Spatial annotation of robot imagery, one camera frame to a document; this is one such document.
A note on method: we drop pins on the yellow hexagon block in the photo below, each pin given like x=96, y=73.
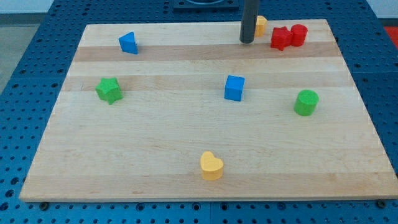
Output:
x=261, y=24

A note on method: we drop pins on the green star block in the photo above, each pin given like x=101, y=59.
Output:
x=109, y=90

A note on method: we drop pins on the red star block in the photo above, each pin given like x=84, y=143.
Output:
x=281, y=38

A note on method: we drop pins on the blue cube block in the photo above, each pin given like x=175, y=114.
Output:
x=233, y=89

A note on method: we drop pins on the light wooden board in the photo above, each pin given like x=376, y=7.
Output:
x=147, y=146

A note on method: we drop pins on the yellow heart block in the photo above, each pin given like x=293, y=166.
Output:
x=211, y=166

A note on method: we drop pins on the blue triangle block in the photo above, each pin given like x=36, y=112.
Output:
x=128, y=43

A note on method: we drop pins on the green cylinder block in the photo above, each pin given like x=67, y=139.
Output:
x=306, y=102

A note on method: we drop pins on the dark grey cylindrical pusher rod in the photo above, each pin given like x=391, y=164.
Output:
x=248, y=21

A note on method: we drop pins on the red cylinder block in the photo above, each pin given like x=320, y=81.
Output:
x=299, y=33

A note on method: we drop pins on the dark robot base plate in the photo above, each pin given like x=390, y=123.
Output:
x=179, y=5

